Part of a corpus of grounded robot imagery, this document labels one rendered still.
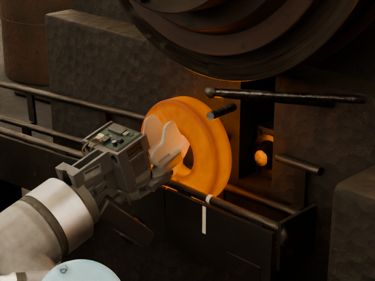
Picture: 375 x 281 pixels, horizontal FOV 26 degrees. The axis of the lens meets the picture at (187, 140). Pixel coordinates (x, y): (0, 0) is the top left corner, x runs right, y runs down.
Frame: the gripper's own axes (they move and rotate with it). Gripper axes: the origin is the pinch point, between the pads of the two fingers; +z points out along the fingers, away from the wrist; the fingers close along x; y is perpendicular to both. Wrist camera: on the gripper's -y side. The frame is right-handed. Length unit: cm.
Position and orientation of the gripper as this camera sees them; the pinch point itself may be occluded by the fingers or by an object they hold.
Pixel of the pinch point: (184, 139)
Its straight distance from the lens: 114.0
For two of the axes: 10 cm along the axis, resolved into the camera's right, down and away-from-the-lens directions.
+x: -7.1, -2.6, 6.5
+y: -1.9, -8.2, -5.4
